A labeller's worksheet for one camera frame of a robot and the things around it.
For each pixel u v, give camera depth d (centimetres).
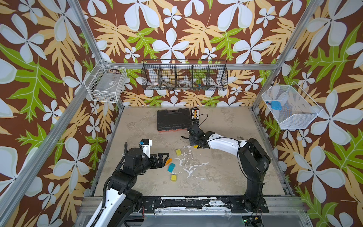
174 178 82
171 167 86
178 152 92
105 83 87
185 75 98
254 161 49
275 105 86
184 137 101
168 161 88
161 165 64
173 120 114
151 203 75
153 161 63
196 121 110
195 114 114
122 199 50
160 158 64
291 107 82
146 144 65
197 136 73
